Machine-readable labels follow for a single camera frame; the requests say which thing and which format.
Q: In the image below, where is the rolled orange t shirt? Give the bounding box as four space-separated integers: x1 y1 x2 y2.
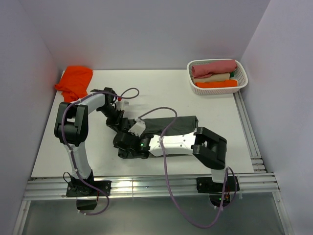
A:
195 80 237 89

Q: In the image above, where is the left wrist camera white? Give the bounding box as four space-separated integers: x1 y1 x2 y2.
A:
115 97 129 111

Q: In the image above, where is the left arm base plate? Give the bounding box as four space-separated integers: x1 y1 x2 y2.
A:
66 178 112 212

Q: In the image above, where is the purple cable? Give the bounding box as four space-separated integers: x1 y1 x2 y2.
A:
136 106 238 229
59 87 140 216

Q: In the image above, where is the dark grey t shirt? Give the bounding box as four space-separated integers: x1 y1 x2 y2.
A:
117 115 199 160

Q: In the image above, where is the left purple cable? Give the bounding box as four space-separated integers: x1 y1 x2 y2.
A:
59 87 140 216

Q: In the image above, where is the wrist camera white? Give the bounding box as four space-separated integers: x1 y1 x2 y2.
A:
115 97 129 111
128 117 146 137

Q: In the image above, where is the orange t shirt on table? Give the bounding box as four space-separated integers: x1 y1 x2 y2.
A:
54 66 93 102

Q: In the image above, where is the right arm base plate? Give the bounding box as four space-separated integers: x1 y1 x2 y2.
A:
196 175 240 207

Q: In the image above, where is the white plastic basket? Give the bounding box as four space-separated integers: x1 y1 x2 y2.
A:
186 59 248 95

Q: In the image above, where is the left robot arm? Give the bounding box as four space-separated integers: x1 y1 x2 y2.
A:
54 88 140 197

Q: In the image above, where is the rolled beige t shirt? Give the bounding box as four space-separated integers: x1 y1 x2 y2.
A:
191 73 230 84

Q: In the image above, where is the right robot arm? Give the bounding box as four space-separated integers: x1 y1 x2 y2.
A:
113 127 229 194

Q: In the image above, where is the aluminium rail frame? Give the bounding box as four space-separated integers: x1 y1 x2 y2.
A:
13 92 294 235

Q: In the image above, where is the rolled pink t shirt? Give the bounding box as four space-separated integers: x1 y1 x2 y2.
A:
191 59 237 78

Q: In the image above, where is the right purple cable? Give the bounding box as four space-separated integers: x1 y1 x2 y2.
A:
136 106 238 229

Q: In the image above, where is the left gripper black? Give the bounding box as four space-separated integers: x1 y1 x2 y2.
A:
98 105 124 132

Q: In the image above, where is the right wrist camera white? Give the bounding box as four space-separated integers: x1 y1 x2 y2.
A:
128 117 146 137

